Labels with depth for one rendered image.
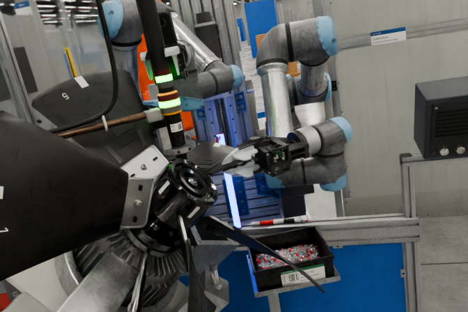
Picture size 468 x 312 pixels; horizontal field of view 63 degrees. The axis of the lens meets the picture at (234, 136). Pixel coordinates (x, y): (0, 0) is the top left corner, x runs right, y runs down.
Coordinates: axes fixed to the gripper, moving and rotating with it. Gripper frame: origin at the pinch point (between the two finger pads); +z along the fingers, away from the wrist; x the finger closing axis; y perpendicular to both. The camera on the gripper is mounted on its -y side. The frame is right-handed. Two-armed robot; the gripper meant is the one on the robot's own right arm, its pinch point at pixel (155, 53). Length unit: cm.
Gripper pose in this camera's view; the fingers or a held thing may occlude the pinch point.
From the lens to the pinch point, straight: 78.3
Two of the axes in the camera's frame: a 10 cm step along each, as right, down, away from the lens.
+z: -0.1, 2.7, -9.6
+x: -9.8, 1.7, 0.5
